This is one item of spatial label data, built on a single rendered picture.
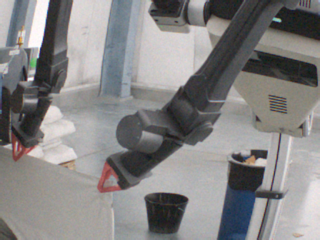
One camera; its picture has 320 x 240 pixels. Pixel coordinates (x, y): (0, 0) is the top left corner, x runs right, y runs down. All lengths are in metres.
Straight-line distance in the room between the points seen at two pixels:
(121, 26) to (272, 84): 8.57
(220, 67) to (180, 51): 8.76
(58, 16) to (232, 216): 2.45
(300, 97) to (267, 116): 0.16
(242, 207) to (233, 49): 2.43
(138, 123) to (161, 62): 8.88
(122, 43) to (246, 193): 6.90
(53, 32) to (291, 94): 0.66
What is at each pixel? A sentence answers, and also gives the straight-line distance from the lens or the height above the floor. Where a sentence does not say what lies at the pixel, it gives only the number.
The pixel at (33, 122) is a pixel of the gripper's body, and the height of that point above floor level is 1.17.
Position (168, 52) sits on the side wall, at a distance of 9.80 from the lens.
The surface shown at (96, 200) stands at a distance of 1.17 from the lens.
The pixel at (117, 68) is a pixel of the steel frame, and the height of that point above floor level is 0.51.
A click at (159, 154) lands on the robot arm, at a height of 1.16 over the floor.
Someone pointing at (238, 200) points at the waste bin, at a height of 0.41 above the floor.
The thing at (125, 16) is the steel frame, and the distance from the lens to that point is 9.90.
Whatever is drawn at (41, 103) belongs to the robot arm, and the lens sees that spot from 1.21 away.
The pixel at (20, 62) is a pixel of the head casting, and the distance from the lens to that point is 1.43.
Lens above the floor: 1.40
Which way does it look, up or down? 10 degrees down
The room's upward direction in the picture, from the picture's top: 5 degrees clockwise
